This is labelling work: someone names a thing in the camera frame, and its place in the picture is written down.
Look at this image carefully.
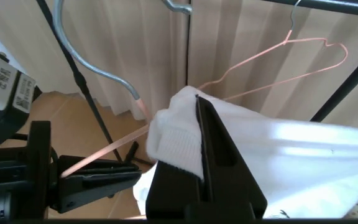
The beige curtain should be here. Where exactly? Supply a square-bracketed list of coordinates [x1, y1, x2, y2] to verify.
[0, 0, 358, 131]

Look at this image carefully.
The pink clothes hanger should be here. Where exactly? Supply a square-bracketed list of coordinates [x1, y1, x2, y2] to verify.
[197, 0, 349, 102]
[53, 0, 194, 179]

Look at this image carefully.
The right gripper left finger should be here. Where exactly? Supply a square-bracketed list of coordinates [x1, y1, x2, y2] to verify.
[145, 161, 204, 218]

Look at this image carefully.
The white printed t-shirt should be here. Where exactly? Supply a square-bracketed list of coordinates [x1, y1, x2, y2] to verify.
[132, 85, 358, 218]

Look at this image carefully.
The black clothes rack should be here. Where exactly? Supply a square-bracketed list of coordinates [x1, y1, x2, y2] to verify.
[35, 0, 358, 166]

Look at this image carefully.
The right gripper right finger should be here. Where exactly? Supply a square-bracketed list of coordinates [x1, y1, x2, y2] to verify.
[195, 95, 269, 218]

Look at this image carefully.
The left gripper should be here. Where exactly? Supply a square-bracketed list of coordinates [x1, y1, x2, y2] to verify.
[0, 120, 142, 220]

